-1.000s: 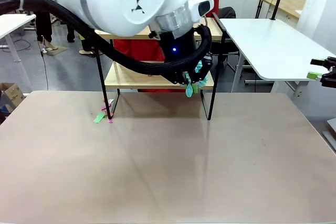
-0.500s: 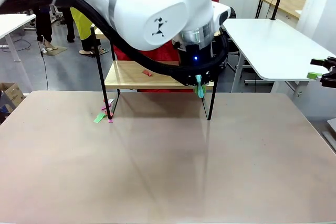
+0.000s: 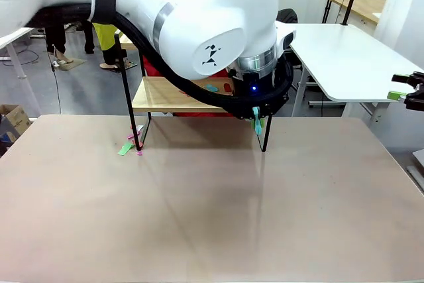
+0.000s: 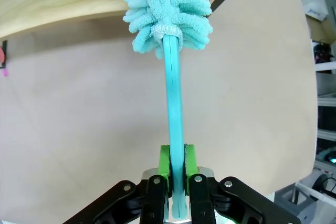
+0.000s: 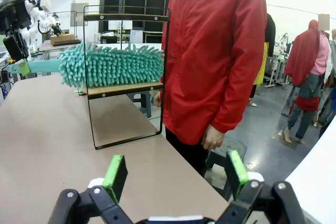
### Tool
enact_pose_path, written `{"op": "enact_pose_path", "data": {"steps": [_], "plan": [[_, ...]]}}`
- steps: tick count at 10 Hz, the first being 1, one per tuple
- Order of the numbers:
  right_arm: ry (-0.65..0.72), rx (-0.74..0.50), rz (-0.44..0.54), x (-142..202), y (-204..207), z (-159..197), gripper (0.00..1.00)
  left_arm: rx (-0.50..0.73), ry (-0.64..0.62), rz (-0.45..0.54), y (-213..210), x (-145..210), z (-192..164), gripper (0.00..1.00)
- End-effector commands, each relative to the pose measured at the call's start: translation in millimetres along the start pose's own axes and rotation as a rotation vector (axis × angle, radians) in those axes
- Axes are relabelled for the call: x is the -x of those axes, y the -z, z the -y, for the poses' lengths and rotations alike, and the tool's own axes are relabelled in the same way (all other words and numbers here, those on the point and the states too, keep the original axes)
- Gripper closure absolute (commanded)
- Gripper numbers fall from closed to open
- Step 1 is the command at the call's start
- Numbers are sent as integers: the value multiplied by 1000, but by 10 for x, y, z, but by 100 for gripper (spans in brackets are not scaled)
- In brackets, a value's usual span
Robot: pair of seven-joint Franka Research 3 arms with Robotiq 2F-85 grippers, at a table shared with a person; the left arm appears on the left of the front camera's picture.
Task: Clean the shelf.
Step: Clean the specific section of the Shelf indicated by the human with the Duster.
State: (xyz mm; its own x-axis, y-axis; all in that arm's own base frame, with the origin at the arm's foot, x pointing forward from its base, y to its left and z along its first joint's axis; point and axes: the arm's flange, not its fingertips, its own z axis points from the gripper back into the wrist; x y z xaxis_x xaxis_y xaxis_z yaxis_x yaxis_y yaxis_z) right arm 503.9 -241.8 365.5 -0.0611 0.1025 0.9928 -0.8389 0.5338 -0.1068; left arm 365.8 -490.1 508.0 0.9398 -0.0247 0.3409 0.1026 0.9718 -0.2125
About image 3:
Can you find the cardboard box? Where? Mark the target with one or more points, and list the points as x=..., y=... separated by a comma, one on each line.
x=16, y=119

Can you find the rectangular red paper scrap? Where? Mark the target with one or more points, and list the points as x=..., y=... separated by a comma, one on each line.
x=228, y=87

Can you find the large white table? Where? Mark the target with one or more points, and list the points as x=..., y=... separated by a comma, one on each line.
x=348, y=61

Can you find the teal paper scrap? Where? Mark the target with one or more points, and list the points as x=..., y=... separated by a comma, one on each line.
x=212, y=88

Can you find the person in dark clothes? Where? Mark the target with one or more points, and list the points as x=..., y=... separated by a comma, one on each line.
x=54, y=41

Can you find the olive floor mat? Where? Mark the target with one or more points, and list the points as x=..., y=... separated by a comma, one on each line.
x=71, y=64

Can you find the black frame wooden two-tier shelf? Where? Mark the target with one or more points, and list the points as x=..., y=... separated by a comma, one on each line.
x=159, y=97

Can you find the small white table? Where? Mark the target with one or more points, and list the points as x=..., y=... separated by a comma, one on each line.
x=8, y=41

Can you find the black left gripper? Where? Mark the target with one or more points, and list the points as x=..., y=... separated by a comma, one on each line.
x=255, y=81

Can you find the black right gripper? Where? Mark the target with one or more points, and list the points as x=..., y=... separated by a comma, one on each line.
x=418, y=97

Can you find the black chair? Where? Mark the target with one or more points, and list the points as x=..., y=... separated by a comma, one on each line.
x=288, y=16

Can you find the person in yellow apron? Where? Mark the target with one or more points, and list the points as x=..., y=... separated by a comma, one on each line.
x=104, y=37

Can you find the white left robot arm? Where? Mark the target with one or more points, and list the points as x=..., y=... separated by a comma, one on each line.
x=198, y=4

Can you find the teal chenille duster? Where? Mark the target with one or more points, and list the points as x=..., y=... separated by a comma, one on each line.
x=257, y=127

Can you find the green paper scrap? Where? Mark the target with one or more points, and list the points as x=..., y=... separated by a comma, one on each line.
x=125, y=149

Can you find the wooden top table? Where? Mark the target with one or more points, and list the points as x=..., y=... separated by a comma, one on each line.
x=364, y=6

